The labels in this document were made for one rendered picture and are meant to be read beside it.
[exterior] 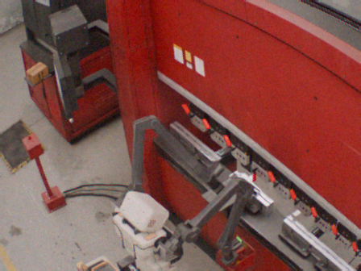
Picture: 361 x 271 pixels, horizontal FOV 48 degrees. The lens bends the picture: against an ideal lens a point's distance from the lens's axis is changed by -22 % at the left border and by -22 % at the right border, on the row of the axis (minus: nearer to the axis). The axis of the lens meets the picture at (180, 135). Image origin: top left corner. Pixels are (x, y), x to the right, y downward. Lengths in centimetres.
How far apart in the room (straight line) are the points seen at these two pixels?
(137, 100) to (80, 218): 145
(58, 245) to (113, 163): 124
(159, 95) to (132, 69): 34
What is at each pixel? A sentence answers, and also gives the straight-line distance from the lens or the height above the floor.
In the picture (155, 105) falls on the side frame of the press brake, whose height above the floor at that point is 114.
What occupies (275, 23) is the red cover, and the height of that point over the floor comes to 224.
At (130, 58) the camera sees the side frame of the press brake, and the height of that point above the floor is 158.
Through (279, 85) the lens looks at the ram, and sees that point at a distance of 230.
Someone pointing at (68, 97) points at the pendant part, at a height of 142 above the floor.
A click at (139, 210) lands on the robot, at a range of 245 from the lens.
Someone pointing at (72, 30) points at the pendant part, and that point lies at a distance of 307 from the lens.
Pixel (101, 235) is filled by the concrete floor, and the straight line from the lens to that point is 419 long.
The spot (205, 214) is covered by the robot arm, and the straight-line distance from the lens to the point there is 245.
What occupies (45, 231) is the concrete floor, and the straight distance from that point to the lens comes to 437.
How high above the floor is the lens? 315
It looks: 39 degrees down
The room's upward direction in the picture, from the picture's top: 7 degrees counter-clockwise
